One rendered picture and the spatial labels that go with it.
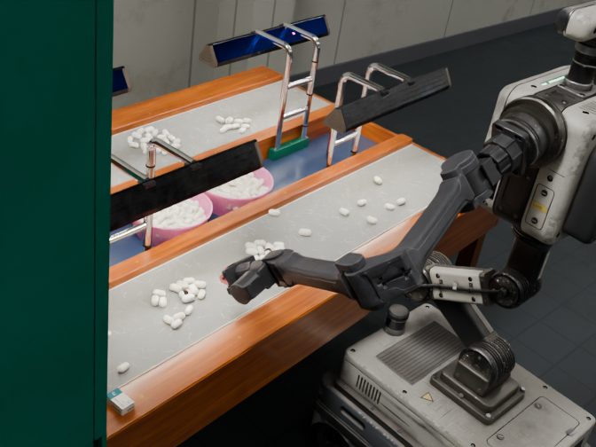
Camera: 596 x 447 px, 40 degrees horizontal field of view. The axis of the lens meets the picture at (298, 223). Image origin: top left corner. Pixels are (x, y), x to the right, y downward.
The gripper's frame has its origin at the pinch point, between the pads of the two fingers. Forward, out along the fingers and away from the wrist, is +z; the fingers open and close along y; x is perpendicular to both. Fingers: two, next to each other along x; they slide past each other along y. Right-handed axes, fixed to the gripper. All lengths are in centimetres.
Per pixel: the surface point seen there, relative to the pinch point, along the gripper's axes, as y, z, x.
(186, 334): 11.3, 7.8, 9.8
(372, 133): -129, 48, -15
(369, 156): -102, 30, -9
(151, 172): -2.8, 16.0, -31.7
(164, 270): -1.4, 26.5, -5.0
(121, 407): 41.5, -5.1, 13.8
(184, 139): -57, 70, -39
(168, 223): -17.7, 40.5, -15.9
